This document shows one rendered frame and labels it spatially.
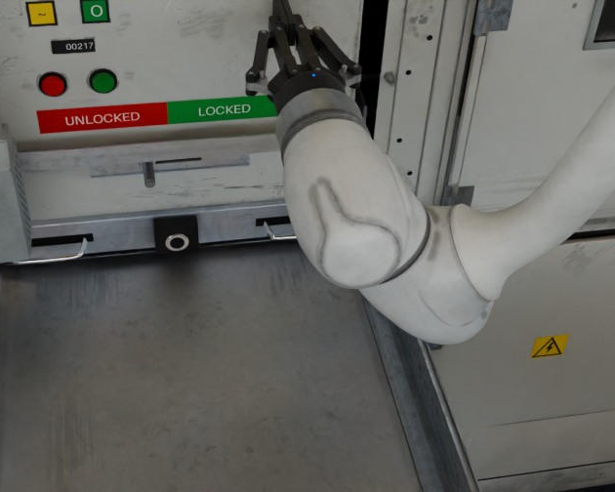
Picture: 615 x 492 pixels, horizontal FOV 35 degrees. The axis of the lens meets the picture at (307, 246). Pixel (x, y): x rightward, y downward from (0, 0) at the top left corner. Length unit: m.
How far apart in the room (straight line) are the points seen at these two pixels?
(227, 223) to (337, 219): 0.56
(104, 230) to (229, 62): 0.30
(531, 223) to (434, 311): 0.13
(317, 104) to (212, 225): 0.47
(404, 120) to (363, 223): 0.53
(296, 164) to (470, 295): 0.21
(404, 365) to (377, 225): 0.47
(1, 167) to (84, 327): 0.26
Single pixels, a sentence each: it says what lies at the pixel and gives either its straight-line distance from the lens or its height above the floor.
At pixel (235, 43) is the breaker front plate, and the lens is 1.22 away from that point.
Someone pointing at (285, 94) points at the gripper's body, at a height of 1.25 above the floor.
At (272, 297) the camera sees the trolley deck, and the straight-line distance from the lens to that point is 1.34.
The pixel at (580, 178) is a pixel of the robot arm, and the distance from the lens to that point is 0.89.
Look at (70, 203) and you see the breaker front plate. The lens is 1.35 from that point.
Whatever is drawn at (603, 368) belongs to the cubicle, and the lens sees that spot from 1.86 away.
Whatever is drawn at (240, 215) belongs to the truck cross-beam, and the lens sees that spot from 1.37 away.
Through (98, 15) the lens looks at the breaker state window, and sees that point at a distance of 1.18.
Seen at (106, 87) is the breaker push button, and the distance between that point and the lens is 1.23.
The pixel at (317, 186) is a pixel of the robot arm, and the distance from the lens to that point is 0.86.
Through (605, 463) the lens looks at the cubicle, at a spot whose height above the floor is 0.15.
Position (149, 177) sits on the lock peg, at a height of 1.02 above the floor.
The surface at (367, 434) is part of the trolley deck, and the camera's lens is 1.20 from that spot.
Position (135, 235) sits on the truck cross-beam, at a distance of 1.37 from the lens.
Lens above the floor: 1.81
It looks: 43 degrees down
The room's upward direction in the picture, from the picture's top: 3 degrees clockwise
